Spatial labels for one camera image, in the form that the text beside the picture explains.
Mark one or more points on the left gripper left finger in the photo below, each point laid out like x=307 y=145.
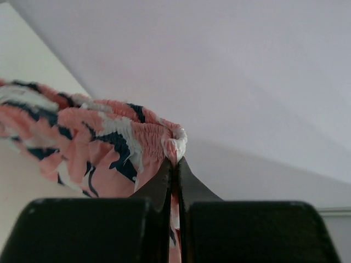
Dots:
x=133 y=229

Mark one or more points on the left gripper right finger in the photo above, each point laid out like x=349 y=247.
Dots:
x=214 y=230

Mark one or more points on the pink shark print shorts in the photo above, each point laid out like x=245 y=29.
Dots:
x=100 y=148

